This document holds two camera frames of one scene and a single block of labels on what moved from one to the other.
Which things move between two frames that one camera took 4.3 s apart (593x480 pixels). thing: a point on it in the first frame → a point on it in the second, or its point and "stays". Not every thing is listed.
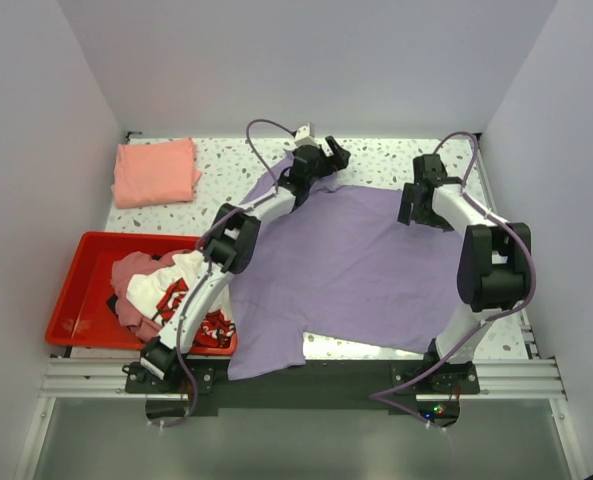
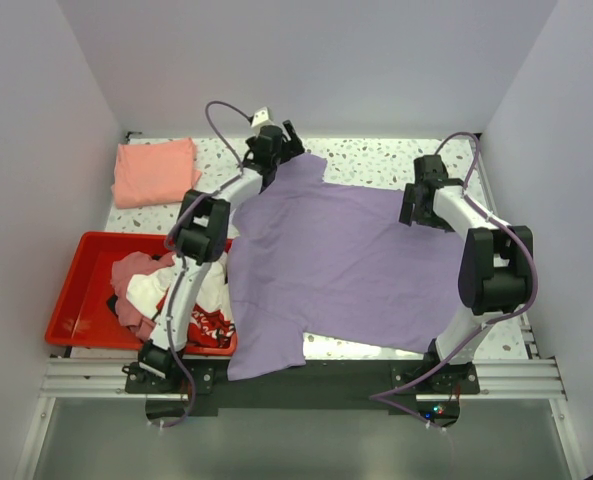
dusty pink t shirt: (122, 271) stays
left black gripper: (338, 160) → (291, 147)
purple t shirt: (343, 268) stays
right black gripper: (405, 211) stays
